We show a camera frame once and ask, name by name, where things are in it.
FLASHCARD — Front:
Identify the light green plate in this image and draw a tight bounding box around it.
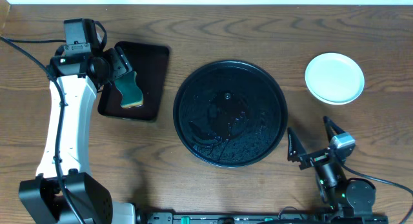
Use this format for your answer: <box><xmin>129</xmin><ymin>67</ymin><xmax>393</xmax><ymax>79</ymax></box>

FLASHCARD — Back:
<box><xmin>305</xmin><ymin>52</ymin><xmax>365</xmax><ymax>105</ymax></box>

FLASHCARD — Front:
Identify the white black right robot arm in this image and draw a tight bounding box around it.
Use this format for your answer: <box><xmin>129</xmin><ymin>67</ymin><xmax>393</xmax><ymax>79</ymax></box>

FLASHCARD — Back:
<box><xmin>287</xmin><ymin>116</ymin><xmax>376</xmax><ymax>218</ymax></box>

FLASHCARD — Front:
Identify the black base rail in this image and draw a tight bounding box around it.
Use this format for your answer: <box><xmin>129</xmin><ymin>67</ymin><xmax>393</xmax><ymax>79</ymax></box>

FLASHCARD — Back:
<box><xmin>136</xmin><ymin>212</ymin><xmax>388</xmax><ymax>224</ymax></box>

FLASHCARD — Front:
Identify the black rectangular tray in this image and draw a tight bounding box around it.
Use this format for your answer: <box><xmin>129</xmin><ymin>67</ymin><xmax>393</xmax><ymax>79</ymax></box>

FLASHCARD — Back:
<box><xmin>97</xmin><ymin>41</ymin><xmax>170</xmax><ymax>121</ymax></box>

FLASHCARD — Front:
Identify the green yellow scrub sponge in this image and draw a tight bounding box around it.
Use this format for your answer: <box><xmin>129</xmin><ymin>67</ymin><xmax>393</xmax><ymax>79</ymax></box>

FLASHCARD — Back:
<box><xmin>114</xmin><ymin>71</ymin><xmax>144</xmax><ymax>109</ymax></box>

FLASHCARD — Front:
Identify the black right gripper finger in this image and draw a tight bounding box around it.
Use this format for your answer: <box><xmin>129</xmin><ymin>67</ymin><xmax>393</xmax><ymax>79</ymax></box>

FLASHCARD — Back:
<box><xmin>323</xmin><ymin>116</ymin><xmax>345</xmax><ymax>142</ymax></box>
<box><xmin>287</xmin><ymin>127</ymin><xmax>307</xmax><ymax>162</ymax></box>

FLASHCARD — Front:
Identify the round black tray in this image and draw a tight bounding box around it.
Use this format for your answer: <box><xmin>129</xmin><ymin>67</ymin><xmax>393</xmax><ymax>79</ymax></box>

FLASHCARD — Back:
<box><xmin>173</xmin><ymin>60</ymin><xmax>288</xmax><ymax>168</ymax></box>

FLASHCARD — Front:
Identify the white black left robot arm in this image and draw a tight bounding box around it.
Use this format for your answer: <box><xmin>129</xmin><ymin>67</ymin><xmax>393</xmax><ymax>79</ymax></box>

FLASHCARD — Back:
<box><xmin>19</xmin><ymin>43</ymin><xmax>136</xmax><ymax>223</ymax></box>

